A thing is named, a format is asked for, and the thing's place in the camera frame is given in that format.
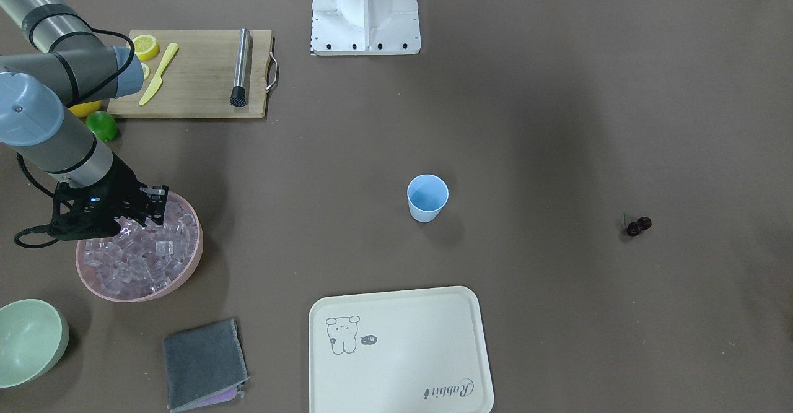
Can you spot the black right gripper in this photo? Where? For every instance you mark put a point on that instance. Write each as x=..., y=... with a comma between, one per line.
x=122, y=188

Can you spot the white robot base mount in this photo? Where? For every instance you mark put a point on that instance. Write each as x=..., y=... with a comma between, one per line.
x=365, y=28

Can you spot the pile of clear ice cubes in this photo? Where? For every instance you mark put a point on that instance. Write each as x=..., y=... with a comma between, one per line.
x=148, y=258

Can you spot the dark red cherries pair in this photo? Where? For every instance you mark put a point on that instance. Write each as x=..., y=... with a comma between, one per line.
x=635, y=227

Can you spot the upper lemon slice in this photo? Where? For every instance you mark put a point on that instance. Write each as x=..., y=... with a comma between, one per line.
x=146, y=46

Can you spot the yellow lemon near board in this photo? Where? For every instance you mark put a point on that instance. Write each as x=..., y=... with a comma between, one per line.
x=84, y=110

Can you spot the green lime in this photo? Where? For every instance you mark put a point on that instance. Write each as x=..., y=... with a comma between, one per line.
x=103, y=125

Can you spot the light blue plastic cup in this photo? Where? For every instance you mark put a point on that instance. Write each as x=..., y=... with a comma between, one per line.
x=427, y=195

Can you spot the mint green bowl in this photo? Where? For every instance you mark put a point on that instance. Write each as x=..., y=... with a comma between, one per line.
x=34, y=337

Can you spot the pink bowl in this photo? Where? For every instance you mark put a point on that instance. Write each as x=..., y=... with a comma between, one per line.
x=186, y=270

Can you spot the yellow plastic knife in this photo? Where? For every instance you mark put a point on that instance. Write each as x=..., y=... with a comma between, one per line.
x=156, y=81

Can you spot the lower lemon slice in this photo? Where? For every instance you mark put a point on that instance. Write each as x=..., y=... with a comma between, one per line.
x=146, y=71

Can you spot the grey silver right robot arm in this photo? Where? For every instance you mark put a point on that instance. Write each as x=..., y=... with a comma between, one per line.
x=71, y=65

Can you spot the lemon slice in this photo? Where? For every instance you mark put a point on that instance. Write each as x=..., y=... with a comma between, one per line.
x=146, y=71
x=146, y=46

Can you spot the steel muddler black tip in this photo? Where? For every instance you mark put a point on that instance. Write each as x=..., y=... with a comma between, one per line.
x=239, y=94

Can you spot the cream rabbit tray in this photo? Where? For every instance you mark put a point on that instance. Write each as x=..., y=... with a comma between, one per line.
x=420, y=350

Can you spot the bamboo cutting board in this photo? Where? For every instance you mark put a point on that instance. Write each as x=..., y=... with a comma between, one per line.
x=199, y=79

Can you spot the grey folded cloth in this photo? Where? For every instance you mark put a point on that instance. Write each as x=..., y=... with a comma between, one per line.
x=204, y=366

